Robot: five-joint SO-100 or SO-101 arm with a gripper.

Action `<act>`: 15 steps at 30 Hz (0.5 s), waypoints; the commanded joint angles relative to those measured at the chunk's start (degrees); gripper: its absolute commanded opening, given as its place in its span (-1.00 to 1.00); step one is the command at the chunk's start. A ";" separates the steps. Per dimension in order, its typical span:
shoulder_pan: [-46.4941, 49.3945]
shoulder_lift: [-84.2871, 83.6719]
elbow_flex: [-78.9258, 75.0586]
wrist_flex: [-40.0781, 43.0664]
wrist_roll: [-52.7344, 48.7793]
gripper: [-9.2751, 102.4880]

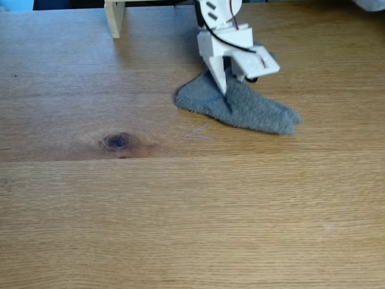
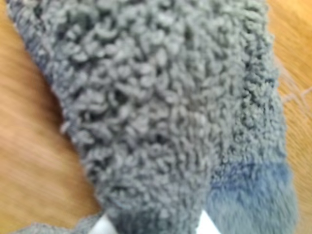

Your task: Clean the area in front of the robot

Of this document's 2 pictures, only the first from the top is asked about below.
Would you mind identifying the grey terry cleaning cloth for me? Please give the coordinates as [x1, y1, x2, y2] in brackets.
[173, 42, 303, 136]

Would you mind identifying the light wooden stand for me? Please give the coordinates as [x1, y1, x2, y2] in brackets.
[103, 0, 196, 39]

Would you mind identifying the white background object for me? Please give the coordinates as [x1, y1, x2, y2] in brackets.
[351, 0, 385, 13]

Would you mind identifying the dark background object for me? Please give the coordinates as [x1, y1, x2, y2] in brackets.
[32, 0, 106, 11]

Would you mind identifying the light blue background object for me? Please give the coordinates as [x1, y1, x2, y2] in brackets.
[0, 0, 34, 13]

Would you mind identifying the black cable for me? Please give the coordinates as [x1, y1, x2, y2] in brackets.
[194, 0, 258, 54]

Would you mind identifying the white printed camera mount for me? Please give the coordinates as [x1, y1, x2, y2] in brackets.
[230, 42, 281, 83]

